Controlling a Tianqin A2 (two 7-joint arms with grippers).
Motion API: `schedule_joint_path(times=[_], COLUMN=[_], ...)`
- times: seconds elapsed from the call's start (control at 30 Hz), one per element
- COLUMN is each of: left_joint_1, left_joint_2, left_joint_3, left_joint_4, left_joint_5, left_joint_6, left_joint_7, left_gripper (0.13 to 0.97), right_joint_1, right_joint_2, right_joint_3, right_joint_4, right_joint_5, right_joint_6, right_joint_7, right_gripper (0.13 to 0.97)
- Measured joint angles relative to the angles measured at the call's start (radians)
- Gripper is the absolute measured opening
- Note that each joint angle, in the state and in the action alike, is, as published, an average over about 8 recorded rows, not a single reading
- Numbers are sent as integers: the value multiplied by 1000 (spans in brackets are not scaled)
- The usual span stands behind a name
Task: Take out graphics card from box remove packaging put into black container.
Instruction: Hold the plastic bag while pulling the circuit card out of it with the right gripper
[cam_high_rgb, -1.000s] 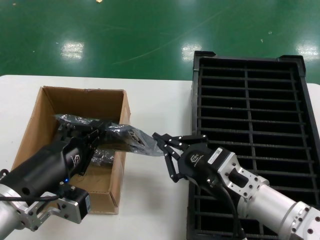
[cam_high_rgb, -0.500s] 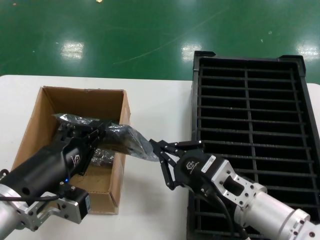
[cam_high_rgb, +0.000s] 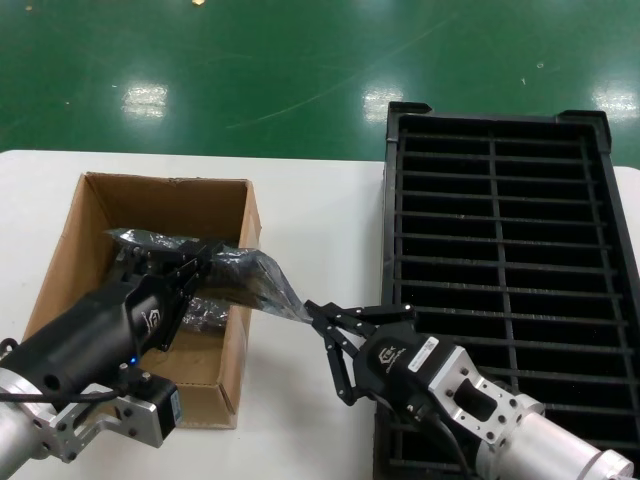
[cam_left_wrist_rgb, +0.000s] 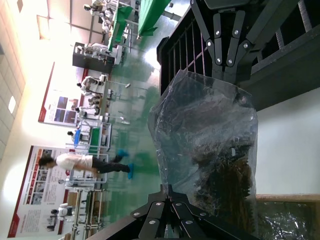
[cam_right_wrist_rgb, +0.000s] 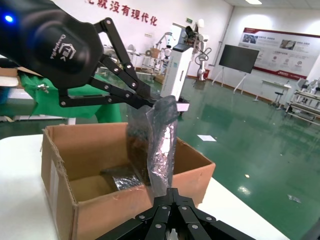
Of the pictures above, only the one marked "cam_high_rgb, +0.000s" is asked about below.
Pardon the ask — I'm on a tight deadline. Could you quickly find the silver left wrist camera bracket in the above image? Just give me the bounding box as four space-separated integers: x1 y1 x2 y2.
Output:
49 369 180 464

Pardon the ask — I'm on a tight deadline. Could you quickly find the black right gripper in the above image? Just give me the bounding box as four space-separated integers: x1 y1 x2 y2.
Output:
305 301 436 426

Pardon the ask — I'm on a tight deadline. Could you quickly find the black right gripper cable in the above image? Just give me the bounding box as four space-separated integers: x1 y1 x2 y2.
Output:
409 399 476 480

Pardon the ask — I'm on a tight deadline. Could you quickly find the black cable with silver connector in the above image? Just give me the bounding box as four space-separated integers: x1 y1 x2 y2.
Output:
0 387 124 404

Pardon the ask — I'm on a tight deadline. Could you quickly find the brown cardboard box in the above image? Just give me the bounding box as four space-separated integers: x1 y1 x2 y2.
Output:
22 171 262 430

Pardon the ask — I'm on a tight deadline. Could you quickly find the silver antistatic bag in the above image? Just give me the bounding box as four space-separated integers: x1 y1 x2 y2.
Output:
102 227 314 321

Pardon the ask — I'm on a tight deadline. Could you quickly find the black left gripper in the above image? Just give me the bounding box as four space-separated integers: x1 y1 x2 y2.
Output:
0 240 227 404

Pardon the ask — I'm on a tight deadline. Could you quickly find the black slotted plastic container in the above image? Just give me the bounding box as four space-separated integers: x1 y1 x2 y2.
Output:
372 101 640 480

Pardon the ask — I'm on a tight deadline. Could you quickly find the bagged graphics card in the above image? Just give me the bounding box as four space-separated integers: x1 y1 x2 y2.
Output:
182 294 232 339

